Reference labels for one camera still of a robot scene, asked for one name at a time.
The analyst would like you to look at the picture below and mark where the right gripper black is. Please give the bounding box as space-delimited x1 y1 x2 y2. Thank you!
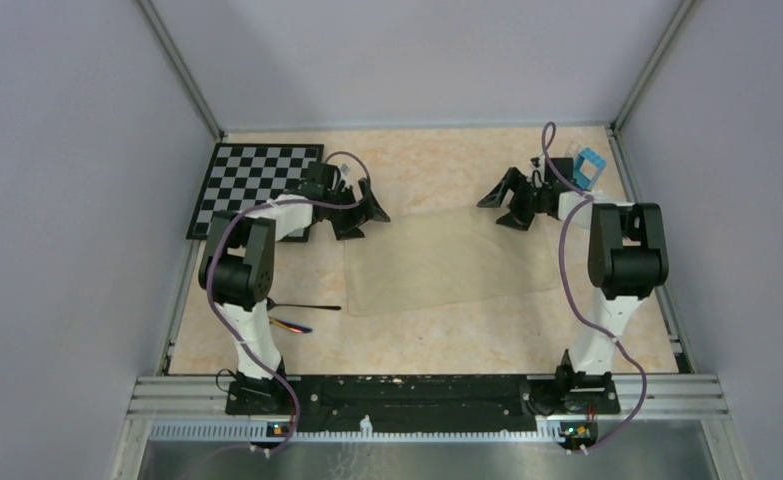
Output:
478 168 552 231

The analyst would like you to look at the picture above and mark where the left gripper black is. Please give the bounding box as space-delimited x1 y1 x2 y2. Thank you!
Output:
323 178 388 240

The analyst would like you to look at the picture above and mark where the beige cloth napkin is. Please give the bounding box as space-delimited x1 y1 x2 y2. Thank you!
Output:
344 207 559 316

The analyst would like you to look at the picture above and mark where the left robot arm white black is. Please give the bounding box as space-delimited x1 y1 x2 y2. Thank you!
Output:
198 161 390 414

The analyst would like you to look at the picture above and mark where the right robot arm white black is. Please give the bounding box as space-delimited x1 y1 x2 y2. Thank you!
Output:
477 156 669 412

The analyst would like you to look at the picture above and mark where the colourful toy brick structure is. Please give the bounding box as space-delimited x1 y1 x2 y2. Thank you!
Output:
566 141 608 191

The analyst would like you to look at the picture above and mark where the black spoon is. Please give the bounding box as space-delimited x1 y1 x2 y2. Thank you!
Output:
267 298 342 311

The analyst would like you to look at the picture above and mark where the black white checkerboard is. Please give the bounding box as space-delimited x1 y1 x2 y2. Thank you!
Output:
186 142 324 241

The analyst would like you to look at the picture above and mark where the iridescent rainbow knife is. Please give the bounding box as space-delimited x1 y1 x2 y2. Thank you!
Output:
269 318 313 334

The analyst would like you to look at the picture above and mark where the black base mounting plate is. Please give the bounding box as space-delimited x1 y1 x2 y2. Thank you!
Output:
225 374 621 434

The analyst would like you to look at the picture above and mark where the white slotted cable duct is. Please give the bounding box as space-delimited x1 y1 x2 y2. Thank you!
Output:
149 420 564 443

